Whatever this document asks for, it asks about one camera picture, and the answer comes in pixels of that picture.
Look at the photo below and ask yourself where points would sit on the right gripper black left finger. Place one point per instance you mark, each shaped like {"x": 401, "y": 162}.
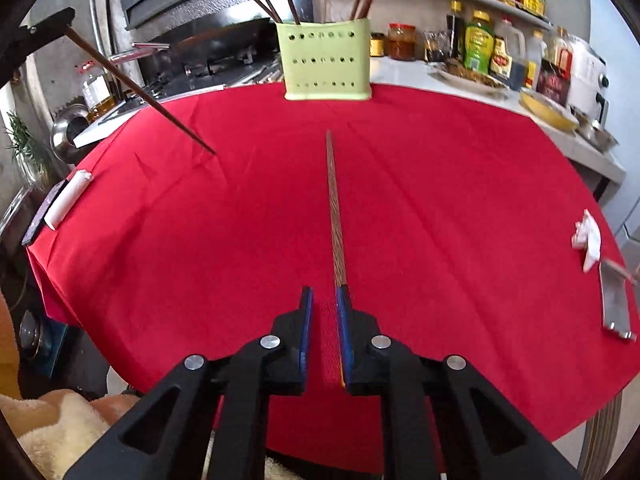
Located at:
{"x": 207, "y": 418}

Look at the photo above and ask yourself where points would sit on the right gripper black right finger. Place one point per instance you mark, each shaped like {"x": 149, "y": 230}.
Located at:
{"x": 440, "y": 419}

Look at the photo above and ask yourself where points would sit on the white kitchen appliance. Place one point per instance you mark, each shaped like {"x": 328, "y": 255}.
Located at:
{"x": 588, "y": 81}

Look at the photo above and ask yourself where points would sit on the cooking oil bottle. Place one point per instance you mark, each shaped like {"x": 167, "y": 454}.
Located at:
{"x": 98, "y": 90}

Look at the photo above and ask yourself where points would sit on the white roll of tape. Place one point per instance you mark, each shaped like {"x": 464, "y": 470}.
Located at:
{"x": 67, "y": 198}

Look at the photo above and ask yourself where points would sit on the gas stove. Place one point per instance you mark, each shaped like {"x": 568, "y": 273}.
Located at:
{"x": 219, "y": 75}

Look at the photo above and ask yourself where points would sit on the smartphone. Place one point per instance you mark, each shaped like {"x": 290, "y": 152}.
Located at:
{"x": 37, "y": 223}

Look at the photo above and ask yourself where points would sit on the red tablecloth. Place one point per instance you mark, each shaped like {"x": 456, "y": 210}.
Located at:
{"x": 199, "y": 228}

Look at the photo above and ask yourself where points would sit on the steel wok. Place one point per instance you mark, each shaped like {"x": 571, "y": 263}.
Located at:
{"x": 186, "y": 40}

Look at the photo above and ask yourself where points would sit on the crumpled white tissue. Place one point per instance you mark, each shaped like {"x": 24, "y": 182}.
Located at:
{"x": 587, "y": 237}

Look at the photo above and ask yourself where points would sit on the green plastic utensil holder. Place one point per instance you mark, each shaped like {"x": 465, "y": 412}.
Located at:
{"x": 323, "y": 62}

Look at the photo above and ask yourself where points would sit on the steel bowl with food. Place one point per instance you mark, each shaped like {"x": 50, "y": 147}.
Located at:
{"x": 593, "y": 132}

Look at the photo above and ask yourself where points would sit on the yellow bowl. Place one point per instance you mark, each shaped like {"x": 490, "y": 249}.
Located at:
{"x": 550, "y": 112}

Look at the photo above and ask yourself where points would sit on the plate of cooked food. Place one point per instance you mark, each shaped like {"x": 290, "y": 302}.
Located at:
{"x": 468, "y": 80}

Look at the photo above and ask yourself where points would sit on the green sauce bottle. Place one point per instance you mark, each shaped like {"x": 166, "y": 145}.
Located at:
{"x": 479, "y": 41}

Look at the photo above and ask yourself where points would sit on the brown sauce glass jar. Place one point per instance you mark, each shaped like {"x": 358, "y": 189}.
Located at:
{"x": 401, "y": 42}

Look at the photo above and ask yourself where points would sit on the large soy sauce jug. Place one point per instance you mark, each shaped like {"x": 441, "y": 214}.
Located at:
{"x": 508, "y": 61}

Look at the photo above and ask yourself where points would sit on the dark soy sauce bottle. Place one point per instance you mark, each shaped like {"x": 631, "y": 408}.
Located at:
{"x": 456, "y": 30}

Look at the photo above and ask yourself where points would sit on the white refrigerator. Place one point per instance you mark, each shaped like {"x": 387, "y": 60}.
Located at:
{"x": 611, "y": 37}

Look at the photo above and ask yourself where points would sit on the metal bracket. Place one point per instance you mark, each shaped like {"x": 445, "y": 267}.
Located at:
{"x": 615, "y": 311}

